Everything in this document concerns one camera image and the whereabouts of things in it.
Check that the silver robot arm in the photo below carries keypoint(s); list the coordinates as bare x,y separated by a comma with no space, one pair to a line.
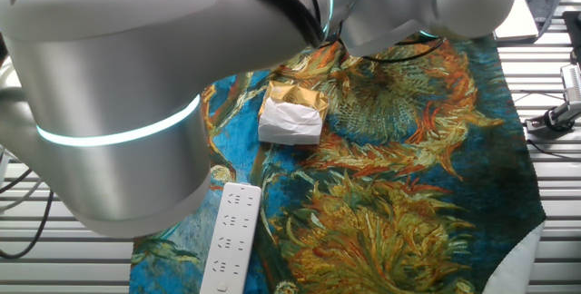
113,81

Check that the gold tissue box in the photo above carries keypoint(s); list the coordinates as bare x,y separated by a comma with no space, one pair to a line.
290,121

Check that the sunflower painting cloth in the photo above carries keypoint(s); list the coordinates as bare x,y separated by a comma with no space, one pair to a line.
386,171

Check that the white power strip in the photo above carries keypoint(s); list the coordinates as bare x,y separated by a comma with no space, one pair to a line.
231,235

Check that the white flat box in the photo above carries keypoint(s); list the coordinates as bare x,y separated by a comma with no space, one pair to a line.
519,24

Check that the black block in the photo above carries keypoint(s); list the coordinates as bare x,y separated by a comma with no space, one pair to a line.
573,35

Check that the small silver camera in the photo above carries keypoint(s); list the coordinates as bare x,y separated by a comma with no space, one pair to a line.
572,83

